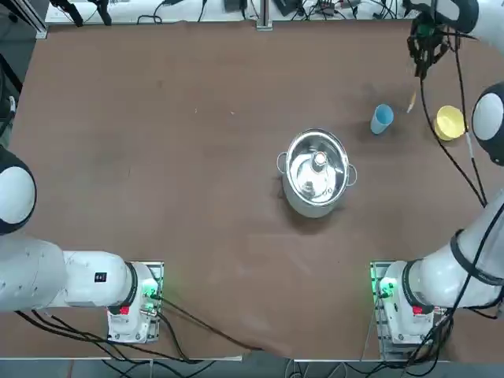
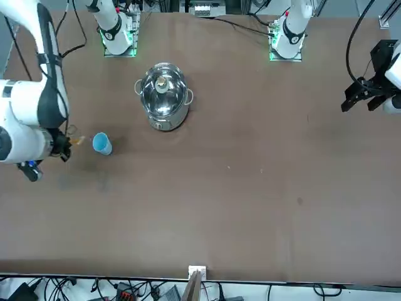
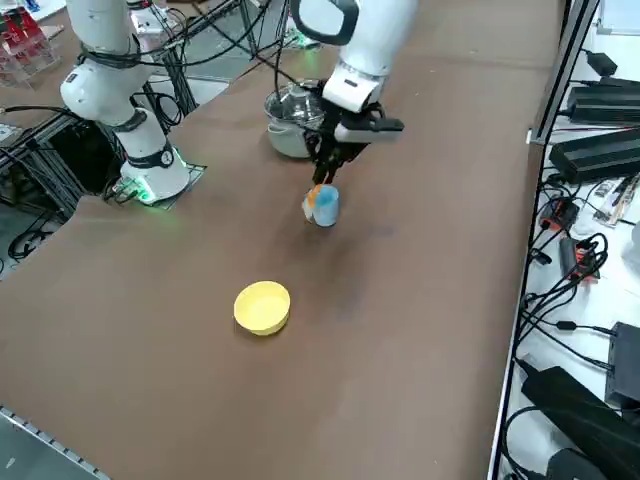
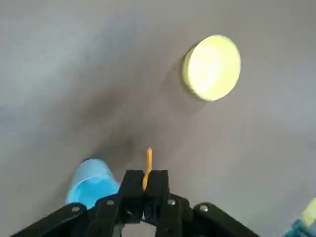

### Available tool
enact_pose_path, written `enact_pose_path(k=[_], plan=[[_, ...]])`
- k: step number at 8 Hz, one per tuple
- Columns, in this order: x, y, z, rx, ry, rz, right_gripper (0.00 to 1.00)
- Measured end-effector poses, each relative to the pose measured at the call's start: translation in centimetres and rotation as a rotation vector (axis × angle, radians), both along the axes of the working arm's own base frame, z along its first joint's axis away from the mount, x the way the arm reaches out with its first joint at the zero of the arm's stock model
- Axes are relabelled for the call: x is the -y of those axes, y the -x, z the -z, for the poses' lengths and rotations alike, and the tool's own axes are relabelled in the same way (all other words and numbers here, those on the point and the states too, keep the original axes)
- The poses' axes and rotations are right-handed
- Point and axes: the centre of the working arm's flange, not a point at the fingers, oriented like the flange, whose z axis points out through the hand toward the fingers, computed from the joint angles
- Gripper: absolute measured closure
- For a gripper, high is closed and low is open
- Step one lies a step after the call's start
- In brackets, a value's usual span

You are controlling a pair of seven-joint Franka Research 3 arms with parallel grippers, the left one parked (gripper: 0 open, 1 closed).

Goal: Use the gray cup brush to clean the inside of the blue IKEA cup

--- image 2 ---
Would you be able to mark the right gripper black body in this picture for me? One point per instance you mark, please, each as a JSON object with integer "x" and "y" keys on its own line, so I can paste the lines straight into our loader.
{"x": 59, "y": 144}

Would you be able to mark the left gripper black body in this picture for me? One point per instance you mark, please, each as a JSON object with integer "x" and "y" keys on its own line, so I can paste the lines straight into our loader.
{"x": 383, "y": 56}

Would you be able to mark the blue plastic cup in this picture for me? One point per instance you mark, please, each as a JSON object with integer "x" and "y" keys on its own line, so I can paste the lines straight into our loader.
{"x": 105, "y": 150}

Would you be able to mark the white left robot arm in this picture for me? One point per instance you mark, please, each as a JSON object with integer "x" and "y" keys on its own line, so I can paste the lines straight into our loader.
{"x": 293, "y": 34}

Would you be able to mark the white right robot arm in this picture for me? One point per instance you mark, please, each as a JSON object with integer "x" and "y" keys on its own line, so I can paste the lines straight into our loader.
{"x": 22, "y": 100}

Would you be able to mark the stainless steel pot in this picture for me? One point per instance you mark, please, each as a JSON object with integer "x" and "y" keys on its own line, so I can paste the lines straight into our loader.
{"x": 169, "y": 122}

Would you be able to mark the gray bottle with tan cap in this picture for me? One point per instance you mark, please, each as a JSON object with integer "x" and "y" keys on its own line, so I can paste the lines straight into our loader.
{"x": 162, "y": 84}

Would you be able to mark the black power brick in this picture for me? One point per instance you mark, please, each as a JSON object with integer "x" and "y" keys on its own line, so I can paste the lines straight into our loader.
{"x": 23, "y": 293}

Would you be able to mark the black hub with red ports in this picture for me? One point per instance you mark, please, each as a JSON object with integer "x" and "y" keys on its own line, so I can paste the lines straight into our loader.
{"x": 125, "y": 294}

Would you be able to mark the white power strip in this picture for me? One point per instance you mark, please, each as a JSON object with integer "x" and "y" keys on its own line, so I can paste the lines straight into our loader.
{"x": 203, "y": 9}

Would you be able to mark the dark gray electronic device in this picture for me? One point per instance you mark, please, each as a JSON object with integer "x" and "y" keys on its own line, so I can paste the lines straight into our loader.
{"x": 172, "y": 294}

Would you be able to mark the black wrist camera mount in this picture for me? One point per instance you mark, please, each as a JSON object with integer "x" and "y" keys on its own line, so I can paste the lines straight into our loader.
{"x": 31, "y": 172}

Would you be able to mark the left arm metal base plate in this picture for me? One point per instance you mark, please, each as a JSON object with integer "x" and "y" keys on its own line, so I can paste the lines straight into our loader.
{"x": 297, "y": 58}

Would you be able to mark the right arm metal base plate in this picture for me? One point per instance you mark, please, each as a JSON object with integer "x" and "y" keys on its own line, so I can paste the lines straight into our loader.
{"x": 135, "y": 31}

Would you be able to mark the short aluminium profile post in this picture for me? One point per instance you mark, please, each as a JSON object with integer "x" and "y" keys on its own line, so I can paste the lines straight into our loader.
{"x": 197, "y": 270}

